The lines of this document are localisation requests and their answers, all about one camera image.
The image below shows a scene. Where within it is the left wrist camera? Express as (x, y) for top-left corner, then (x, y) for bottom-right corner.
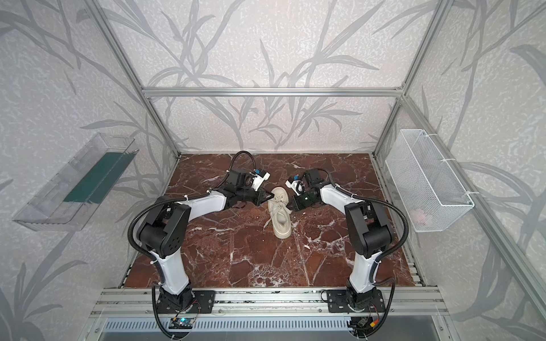
(251, 169), (270, 191)

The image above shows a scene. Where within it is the right wiring connector bundle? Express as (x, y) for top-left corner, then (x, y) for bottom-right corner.
(348, 317), (380, 330)

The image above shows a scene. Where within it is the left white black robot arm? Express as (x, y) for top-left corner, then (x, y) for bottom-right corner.
(127, 151), (274, 311)

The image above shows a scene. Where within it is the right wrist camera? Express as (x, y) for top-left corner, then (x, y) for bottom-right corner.
(285, 176), (305, 196)

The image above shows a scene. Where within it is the clear plastic wall bin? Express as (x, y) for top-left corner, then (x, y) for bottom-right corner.
(13, 133), (139, 232)

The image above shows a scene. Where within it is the cream white sneaker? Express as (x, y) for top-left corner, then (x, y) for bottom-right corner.
(267, 187), (291, 240)

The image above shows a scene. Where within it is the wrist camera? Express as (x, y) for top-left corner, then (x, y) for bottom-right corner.
(251, 169), (270, 191)
(285, 176), (305, 196)

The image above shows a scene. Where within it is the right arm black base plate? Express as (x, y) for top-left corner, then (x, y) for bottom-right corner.
(324, 288), (387, 313)

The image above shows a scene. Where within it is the pink object in basket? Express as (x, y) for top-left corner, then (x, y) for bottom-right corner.
(409, 209), (432, 226)

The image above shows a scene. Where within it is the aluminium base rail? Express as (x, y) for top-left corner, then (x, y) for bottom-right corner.
(80, 286), (459, 340)

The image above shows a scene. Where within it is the green lit circuit board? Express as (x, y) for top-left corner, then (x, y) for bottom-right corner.
(168, 318), (196, 330)

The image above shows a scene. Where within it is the white wire mesh basket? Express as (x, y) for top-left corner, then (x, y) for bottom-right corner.
(385, 129), (474, 232)

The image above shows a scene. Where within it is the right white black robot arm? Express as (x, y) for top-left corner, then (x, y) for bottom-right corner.
(285, 169), (410, 311)

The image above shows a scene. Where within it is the aluminium frame cage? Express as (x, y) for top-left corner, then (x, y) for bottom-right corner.
(85, 1), (545, 318)

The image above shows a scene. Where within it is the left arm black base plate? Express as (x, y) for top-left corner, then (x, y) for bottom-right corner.
(155, 289), (216, 314)

